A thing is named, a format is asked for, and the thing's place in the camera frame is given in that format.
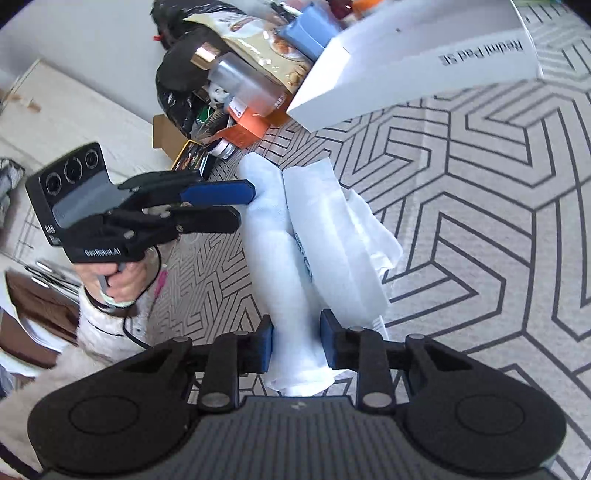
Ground black garbage bag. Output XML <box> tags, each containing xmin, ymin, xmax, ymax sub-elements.
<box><xmin>152</xmin><ymin>0</ymin><xmax>259</xmax><ymax>139</ymax></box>

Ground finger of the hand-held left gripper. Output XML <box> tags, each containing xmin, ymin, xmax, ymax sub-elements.
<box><xmin>105</xmin><ymin>206</ymin><xmax>242</xmax><ymax>234</ymax></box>
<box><xmin>119</xmin><ymin>172</ymin><xmax>256</xmax><ymax>208</ymax></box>

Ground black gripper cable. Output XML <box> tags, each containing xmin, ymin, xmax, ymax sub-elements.
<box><xmin>121</xmin><ymin>244</ymin><xmax>163</xmax><ymax>350</ymax></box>

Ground orange cardboard box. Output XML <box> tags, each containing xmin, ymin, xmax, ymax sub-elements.
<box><xmin>217</xmin><ymin>104</ymin><xmax>271</xmax><ymax>150</ymax></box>

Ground person's left hand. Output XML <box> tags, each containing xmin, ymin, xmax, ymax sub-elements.
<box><xmin>76</xmin><ymin>256</ymin><xmax>160</xmax><ymax>310</ymax></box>

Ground yellow snack pouch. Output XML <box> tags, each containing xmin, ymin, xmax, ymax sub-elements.
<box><xmin>184</xmin><ymin>13</ymin><xmax>315</xmax><ymax>93</ymax></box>

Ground round metal tin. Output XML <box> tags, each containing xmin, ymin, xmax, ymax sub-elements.
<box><xmin>210</xmin><ymin>138</ymin><xmax>241</xmax><ymax>160</ymax></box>

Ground black hairbrush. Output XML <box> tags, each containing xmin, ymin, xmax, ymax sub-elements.
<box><xmin>194</xmin><ymin>113</ymin><xmax>227</xmax><ymax>140</ymax></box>

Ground person's left forearm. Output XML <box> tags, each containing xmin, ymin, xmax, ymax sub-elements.
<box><xmin>0</xmin><ymin>286</ymin><xmax>158</xmax><ymax>472</ymax></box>

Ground panda plush toy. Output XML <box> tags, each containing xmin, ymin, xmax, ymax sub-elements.
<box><xmin>205</xmin><ymin>83</ymin><xmax>232</xmax><ymax>105</ymax></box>

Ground white flat tablet box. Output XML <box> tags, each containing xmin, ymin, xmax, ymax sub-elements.
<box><xmin>286</xmin><ymin>0</ymin><xmax>544</xmax><ymax>133</ymax></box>

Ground blue storage container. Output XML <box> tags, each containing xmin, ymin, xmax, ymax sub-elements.
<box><xmin>276</xmin><ymin>4</ymin><xmax>345</xmax><ymax>61</ymax></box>

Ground frosted bottle with gold cap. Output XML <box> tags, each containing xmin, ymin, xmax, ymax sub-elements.
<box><xmin>191</xmin><ymin>42</ymin><xmax>290</xmax><ymax>117</ymax></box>

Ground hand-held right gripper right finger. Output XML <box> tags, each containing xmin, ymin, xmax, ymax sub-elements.
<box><xmin>320</xmin><ymin>309</ymin><xmax>467</xmax><ymax>413</ymax></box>

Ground white printed shopping bag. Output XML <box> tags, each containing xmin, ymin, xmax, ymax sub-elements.
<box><xmin>235</xmin><ymin>152</ymin><xmax>403</xmax><ymax>398</ymax></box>

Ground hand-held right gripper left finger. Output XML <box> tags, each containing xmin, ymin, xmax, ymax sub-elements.
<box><xmin>139</xmin><ymin>315</ymin><xmax>274</xmax><ymax>413</ymax></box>

